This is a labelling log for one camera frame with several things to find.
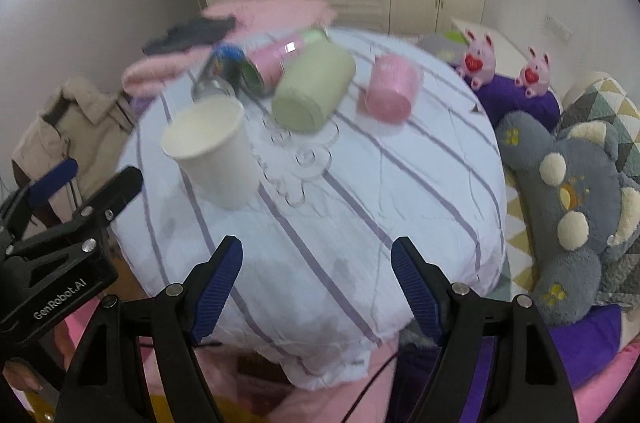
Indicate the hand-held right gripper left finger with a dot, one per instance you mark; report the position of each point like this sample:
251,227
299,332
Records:
219,290

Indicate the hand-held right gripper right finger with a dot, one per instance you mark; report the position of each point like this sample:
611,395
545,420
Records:
415,290

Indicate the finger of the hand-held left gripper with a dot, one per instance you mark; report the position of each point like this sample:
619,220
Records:
52,180
117,190

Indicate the white paper cup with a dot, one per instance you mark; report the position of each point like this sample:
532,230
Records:
215,163

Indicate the blue printed metal cup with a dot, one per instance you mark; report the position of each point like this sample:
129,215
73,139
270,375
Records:
222,63

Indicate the pink cup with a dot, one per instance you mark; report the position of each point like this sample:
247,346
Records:
392,90

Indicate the green cup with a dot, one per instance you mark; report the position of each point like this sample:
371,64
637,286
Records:
312,88

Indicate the person's left hand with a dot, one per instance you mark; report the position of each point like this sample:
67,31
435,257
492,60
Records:
21,375

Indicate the beige jacket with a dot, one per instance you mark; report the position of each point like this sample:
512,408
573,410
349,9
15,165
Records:
75,123

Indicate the white striped quilt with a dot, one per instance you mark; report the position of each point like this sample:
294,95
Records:
325,223

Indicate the yellow triangle patterned sheet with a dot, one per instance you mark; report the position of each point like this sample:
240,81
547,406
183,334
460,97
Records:
520,248

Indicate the grey plush toy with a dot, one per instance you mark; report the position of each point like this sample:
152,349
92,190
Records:
540,203

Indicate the dark cloth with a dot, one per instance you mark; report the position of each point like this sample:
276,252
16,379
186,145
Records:
192,34

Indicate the purple blanket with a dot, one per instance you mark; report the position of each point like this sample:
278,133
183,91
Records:
590,343

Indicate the pink tumbler with green lid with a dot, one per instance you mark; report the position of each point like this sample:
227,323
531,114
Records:
272,60

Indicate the purple cushion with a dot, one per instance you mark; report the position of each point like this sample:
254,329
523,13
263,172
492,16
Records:
505,100

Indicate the pink fluffy blanket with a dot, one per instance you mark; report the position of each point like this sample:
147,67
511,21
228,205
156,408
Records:
260,10

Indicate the pink pig plush toy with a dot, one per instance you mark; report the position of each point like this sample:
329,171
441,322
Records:
477,58
535,73

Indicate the green and grey cloth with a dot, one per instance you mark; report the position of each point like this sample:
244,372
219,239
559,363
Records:
445,43

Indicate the geometric patterned quilt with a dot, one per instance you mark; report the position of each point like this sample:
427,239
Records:
600,103

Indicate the white wall socket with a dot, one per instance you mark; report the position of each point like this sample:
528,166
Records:
557,28

